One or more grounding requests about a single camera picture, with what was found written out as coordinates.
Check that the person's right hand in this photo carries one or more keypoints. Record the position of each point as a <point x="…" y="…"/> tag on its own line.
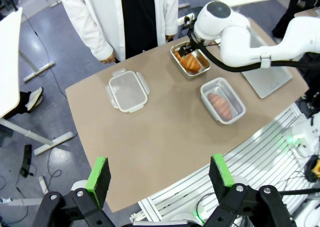
<point x="108" y="60"/>

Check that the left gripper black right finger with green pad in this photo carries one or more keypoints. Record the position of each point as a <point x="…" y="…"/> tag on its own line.
<point x="220" y="177"/>

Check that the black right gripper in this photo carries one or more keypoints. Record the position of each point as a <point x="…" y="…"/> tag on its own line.
<point x="193" y="40"/>

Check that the person torso white lab coat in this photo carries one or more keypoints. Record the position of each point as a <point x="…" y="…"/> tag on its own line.
<point x="130" y="14"/>

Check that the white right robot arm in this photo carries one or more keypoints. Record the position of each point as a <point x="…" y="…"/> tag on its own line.
<point x="240" y="32"/>

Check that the golden brown croissant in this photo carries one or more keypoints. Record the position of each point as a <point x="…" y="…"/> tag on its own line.
<point x="220" y="105"/>
<point x="191" y="63"/>

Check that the clear plastic lid white rim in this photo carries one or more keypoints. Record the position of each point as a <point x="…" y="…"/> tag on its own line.
<point x="128" y="90"/>
<point x="223" y="100"/>

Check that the seated person's leg and shoe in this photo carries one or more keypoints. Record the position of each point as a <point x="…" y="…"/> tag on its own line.
<point x="33" y="99"/>

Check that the person's left forearm white sleeve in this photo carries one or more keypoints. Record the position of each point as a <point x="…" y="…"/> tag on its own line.
<point x="168" y="12"/>

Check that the flat metal baking tray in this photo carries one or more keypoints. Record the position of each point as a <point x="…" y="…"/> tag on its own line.
<point x="268" y="82"/>

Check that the white right robot base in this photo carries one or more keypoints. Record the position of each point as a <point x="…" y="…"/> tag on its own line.
<point x="303" y="134"/>

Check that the bystander in dark clothes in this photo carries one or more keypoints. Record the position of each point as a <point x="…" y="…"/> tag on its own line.
<point x="297" y="4"/>

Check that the person's right forearm white sleeve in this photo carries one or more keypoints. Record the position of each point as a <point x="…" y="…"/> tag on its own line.
<point x="90" y="29"/>

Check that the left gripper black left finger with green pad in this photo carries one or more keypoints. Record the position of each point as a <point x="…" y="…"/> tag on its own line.
<point x="98" y="177"/>

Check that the rectangular steel container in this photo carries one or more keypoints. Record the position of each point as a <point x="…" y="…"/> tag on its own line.
<point x="203" y="65"/>
<point x="217" y="117"/>

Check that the white desk foot bar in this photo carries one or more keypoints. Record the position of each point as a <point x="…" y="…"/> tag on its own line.
<point x="55" y="4"/>

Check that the white desk with metal legs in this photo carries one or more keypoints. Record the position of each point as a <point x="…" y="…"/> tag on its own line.
<point x="10" y="62"/>

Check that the person's left hand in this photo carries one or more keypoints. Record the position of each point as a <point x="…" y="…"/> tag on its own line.
<point x="169" y="38"/>

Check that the beige side table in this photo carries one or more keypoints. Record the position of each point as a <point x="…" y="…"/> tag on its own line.
<point x="308" y="13"/>

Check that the black yellow round device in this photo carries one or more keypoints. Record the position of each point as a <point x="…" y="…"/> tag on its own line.
<point x="315" y="168"/>

